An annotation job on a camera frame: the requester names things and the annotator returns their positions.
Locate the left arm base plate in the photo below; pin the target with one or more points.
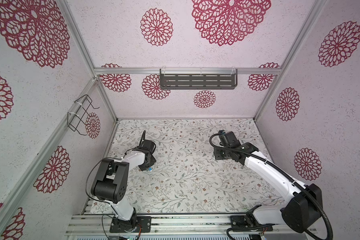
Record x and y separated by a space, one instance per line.
134 225

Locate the dark metal wall shelf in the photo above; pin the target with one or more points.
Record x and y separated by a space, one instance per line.
197 81

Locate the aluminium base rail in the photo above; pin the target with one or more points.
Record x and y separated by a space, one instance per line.
158 224

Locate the black wire wall basket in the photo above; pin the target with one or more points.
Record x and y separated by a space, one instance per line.
84 120

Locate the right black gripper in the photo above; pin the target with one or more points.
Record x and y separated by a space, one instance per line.
216 154

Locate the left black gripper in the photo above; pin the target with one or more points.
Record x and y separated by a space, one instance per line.
153 160

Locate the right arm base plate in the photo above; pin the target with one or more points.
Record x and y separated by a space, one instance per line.
246 223

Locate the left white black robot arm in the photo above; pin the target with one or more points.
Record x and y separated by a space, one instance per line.
110 185

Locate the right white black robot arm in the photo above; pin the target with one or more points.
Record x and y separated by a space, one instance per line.
304 202

